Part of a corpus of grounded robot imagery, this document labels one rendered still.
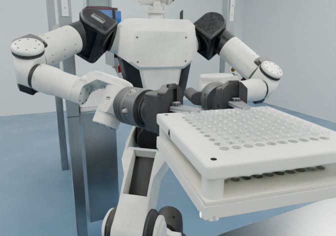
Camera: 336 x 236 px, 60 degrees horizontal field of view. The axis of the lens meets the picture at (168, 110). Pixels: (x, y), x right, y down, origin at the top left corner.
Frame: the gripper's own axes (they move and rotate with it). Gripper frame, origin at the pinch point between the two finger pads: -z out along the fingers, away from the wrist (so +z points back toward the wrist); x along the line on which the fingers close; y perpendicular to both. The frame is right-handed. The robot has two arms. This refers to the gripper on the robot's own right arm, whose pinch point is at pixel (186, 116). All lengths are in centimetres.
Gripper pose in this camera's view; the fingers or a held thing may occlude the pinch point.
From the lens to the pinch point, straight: 57.2
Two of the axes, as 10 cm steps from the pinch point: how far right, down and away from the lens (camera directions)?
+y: -6.8, 1.6, -7.2
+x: 0.0, 9.8, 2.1
